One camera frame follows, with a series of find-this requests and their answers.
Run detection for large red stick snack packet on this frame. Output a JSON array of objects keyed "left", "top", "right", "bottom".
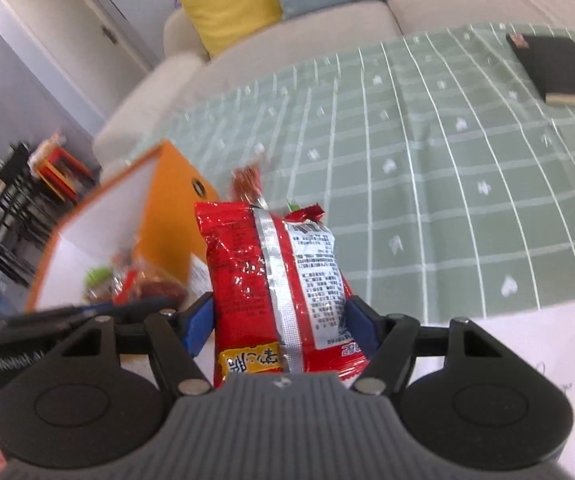
[{"left": 112, "top": 255, "right": 188, "bottom": 306}]

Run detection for green snack packet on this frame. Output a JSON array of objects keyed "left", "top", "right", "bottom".
[{"left": 83, "top": 266, "right": 115, "bottom": 301}]

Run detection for red and yellow stool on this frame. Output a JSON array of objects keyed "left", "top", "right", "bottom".
[{"left": 32, "top": 145, "right": 95, "bottom": 203}]

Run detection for white door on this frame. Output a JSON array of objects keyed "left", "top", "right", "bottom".
[{"left": 0, "top": 0, "right": 155, "bottom": 121}]

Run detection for orange storage box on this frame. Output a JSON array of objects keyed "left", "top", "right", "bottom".
[{"left": 24, "top": 140, "right": 220, "bottom": 311}]

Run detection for white paper sheet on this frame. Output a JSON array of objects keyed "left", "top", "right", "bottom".
[{"left": 417, "top": 285, "right": 575, "bottom": 480}]

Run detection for red foil snack packet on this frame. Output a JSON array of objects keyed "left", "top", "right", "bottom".
[{"left": 194, "top": 201, "right": 371, "bottom": 390}]

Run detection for yellow cushion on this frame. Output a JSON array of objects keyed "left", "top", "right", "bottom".
[{"left": 167, "top": 0, "right": 283, "bottom": 58}]

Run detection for black chairs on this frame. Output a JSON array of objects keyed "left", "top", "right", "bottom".
[{"left": 0, "top": 142, "right": 50, "bottom": 286}]

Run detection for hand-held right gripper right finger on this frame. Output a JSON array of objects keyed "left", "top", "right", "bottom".
[{"left": 347, "top": 296, "right": 511, "bottom": 395}]

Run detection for beige sofa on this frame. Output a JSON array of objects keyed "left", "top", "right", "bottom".
[{"left": 92, "top": 0, "right": 575, "bottom": 171}]

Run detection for brown meat snack packet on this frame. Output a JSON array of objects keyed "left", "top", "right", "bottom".
[{"left": 230, "top": 164, "right": 268, "bottom": 208}]

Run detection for papers on stool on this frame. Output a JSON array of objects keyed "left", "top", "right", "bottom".
[{"left": 30, "top": 132, "right": 68, "bottom": 161}]

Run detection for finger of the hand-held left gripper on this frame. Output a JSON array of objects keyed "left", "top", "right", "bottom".
[{"left": 0, "top": 297, "right": 178, "bottom": 351}]

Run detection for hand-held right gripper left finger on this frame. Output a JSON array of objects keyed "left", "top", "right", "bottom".
[{"left": 62, "top": 292, "right": 214, "bottom": 396}]

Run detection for black notebook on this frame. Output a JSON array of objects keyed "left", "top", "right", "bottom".
[{"left": 506, "top": 32, "right": 575, "bottom": 109}]

